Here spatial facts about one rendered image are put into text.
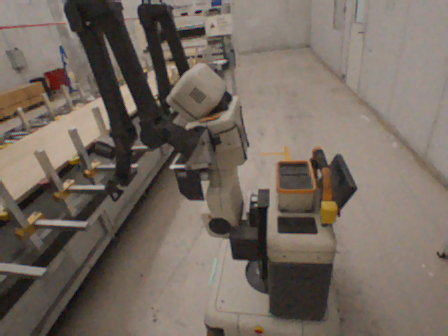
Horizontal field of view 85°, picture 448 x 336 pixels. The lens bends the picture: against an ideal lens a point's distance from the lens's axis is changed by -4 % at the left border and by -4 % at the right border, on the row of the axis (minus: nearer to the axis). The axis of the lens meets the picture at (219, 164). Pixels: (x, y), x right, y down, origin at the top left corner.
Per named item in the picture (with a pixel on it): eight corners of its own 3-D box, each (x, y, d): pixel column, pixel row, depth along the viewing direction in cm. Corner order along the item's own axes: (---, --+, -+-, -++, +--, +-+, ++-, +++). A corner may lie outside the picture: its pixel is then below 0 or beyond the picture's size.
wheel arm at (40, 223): (92, 227, 111) (88, 220, 109) (87, 233, 108) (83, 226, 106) (18, 223, 120) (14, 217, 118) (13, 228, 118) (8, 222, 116)
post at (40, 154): (82, 221, 144) (43, 147, 120) (78, 225, 141) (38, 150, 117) (77, 221, 144) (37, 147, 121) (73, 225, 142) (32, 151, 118)
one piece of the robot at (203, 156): (216, 158, 85) (207, 128, 80) (213, 166, 81) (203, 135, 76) (189, 163, 88) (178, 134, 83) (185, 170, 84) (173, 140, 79)
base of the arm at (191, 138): (196, 145, 74) (205, 129, 85) (172, 131, 73) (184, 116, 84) (184, 166, 79) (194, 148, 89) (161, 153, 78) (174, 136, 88)
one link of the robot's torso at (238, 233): (263, 225, 134) (261, 187, 121) (261, 270, 110) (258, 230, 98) (214, 223, 139) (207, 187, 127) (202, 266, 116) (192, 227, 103)
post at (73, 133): (104, 194, 164) (75, 126, 141) (101, 197, 161) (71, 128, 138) (100, 194, 165) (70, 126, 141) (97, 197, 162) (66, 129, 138)
